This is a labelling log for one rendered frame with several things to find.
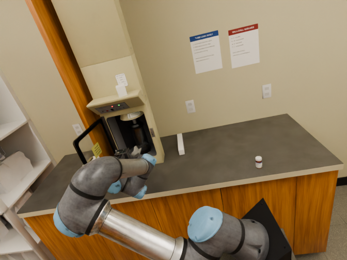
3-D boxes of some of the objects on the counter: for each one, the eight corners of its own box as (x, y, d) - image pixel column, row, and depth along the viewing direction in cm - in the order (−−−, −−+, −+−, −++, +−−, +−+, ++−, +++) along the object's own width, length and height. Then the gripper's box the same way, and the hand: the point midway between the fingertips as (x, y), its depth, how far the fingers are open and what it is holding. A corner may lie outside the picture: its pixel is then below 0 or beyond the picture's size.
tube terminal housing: (129, 151, 182) (94, 60, 148) (166, 144, 178) (138, 49, 144) (122, 169, 160) (79, 68, 126) (163, 162, 156) (131, 55, 122)
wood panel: (124, 144, 197) (52, -42, 134) (127, 143, 196) (56, -44, 134) (109, 179, 153) (-9, -71, 91) (113, 178, 153) (-3, -73, 90)
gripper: (135, 157, 109) (141, 137, 126) (99, 163, 111) (110, 144, 129) (140, 170, 112) (145, 150, 130) (105, 176, 115) (115, 155, 133)
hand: (129, 150), depth 131 cm, fingers open, 14 cm apart
